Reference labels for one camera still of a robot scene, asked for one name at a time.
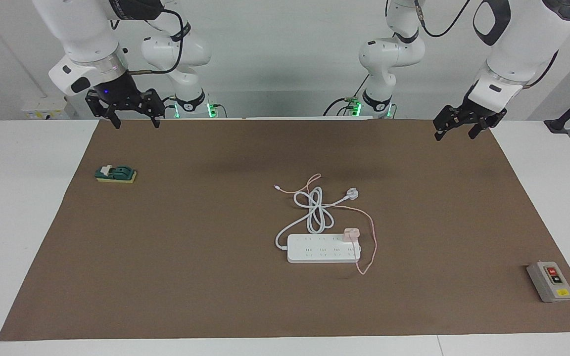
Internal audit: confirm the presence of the pink charging cable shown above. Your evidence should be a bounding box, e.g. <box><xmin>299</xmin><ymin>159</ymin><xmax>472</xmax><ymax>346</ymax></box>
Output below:
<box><xmin>274</xmin><ymin>174</ymin><xmax>378</xmax><ymax>275</ymax></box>

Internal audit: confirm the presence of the white power strip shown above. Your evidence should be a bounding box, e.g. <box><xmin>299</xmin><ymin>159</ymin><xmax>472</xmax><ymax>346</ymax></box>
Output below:
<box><xmin>286</xmin><ymin>234</ymin><xmax>362</xmax><ymax>264</ymax></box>

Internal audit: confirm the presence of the white box with yellow labels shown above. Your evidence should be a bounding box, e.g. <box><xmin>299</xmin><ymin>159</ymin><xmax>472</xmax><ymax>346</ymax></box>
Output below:
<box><xmin>22</xmin><ymin>96</ymin><xmax>70</xmax><ymax>120</ymax></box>

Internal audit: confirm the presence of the brown table mat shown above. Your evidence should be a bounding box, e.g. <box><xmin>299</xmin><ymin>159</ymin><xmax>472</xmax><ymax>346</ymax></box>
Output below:
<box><xmin>0</xmin><ymin>119</ymin><xmax>570</xmax><ymax>342</ymax></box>

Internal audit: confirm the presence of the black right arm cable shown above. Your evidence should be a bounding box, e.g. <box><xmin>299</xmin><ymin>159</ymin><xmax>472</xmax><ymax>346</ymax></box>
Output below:
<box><xmin>109</xmin><ymin>7</ymin><xmax>189</xmax><ymax>76</ymax></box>

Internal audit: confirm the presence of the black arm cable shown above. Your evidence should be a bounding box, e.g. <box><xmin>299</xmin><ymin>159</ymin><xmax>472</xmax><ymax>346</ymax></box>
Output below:
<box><xmin>109</xmin><ymin>7</ymin><xmax>189</xmax><ymax>76</ymax></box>
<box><xmin>413</xmin><ymin>0</ymin><xmax>471</xmax><ymax>38</ymax></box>

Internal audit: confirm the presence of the green knife switch yellow base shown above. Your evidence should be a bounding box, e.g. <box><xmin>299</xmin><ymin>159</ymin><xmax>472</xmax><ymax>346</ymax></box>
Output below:
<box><xmin>95</xmin><ymin>165</ymin><xmax>138</xmax><ymax>184</ymax></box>

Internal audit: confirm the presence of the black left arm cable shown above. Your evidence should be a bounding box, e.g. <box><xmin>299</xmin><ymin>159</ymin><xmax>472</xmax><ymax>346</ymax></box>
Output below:
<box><xmin>413</xmin><ymin>0</ymin><xmax>471</xmax><ymax>38</ymax></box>

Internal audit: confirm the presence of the white power cord with plug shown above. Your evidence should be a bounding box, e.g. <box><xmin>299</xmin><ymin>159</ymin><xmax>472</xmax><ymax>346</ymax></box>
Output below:
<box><xmin>275</xmin><ymin>187</ymin><xmax>360</xmax><ymax>249</ymax></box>

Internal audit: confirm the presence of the black base cable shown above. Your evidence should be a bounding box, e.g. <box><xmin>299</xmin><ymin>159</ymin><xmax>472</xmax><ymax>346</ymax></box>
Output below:
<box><xmin>323</xmin><ymin>74</ymin><xmax>370</xmax><ymax>117</ymax></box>

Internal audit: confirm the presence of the grey push button switch box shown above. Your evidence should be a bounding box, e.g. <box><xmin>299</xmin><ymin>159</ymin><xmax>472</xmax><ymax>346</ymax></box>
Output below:
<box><xmin>526</xmin><ymin>261</ymin><xmax>570</xmax><ymax>303</ymax></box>

